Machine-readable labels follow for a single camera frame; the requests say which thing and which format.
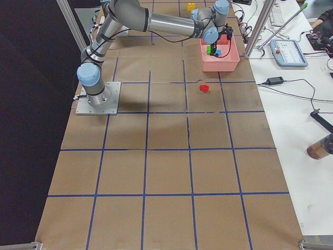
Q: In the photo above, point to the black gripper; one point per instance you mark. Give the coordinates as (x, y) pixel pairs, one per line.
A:
(215, 47)

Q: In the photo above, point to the green toy block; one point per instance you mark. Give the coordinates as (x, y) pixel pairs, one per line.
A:
(208, 50)

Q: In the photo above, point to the blue toy block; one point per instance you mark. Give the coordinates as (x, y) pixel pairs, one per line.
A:
(218, 53)

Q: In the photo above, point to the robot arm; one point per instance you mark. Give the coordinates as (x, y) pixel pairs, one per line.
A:
(204, 23)

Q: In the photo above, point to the pink plastic box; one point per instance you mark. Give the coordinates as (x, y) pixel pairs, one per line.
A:
(227, 56)

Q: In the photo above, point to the red toy block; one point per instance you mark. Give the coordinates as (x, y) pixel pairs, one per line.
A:
(204, 88)

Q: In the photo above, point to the yellow toy block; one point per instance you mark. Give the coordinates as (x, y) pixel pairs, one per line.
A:
(191, 6)

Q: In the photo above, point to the white keyboard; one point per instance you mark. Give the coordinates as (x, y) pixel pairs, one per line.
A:
(276, 16)

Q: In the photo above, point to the black power adapter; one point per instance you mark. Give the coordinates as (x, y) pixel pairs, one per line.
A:
(275, 80)

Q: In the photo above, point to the teach pendant tablet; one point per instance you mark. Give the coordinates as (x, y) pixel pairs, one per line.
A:
(288, 53)

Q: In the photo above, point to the brown bottle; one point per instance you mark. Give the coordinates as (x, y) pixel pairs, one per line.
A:
(321, 148)

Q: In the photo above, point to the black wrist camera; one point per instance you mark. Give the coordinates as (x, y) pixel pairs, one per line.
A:
(229, 32)

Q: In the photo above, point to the aluminium frame post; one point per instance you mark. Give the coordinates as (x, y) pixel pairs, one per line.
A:
(73, 25)
(263, 16)

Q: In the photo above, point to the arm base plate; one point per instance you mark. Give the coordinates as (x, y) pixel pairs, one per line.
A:
(106, 103)

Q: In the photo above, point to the aluminium frame post left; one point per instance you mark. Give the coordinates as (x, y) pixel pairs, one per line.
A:
(73, 25)

